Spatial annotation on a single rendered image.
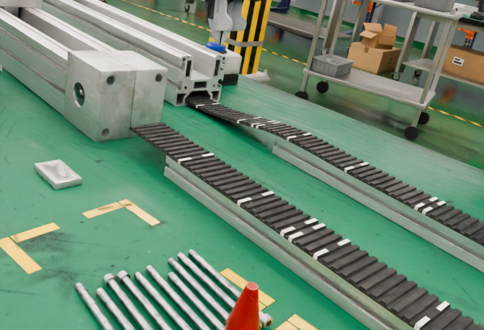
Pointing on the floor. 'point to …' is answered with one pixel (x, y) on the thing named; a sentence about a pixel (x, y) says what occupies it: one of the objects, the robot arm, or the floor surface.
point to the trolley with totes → (411, 93)
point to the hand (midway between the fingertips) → (217, 37)
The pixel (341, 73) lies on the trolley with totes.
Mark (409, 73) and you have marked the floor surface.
